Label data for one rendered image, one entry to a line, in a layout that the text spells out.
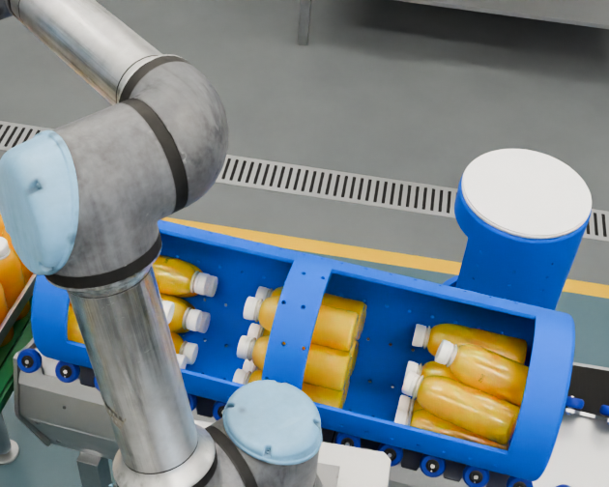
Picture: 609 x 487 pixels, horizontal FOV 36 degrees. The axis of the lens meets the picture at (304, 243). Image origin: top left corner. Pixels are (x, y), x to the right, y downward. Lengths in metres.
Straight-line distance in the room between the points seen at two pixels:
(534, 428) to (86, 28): 0.90
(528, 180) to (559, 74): 2.24
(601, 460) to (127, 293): 1.12
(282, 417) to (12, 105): 2.98
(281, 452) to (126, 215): 0.38
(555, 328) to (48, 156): 0.95
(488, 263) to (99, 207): 1.33
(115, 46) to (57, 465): 1.94
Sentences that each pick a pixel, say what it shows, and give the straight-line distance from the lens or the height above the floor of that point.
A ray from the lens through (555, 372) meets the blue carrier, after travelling 1.52.
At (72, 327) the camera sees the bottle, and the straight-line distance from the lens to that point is 1.65.
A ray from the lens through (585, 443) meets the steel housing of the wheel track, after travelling 1.84.
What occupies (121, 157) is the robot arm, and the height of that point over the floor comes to 1.83.
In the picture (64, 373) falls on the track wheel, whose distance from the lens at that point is 1.79.
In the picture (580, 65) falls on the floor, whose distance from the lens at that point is 4.43.
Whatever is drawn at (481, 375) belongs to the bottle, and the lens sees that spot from 1.58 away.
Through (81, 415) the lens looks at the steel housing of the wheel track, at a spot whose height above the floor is 0.87.
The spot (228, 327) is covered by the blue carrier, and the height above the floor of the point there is 0.98.
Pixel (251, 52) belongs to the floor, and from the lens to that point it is 4.20.
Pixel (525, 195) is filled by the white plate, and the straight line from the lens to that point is 2.08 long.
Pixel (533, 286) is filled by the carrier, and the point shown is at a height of 0.88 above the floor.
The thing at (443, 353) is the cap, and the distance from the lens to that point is 1.58.
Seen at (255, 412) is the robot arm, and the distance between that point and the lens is 1.13.
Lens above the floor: 2.39
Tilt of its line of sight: 46 degrees down
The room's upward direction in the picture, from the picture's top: 5 degrees clockwise
